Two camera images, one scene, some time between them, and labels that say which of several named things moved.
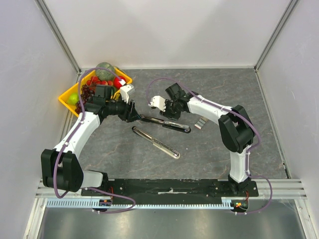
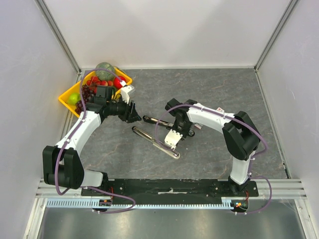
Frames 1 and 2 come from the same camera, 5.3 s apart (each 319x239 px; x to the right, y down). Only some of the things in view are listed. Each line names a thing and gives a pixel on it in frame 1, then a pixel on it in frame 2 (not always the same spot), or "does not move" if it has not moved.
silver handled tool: x=156 y=143 does not move
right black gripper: x=171 y=109 to x=184 y=130
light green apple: x=73 y=98 does not move
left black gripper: x=129 y=114 does not move
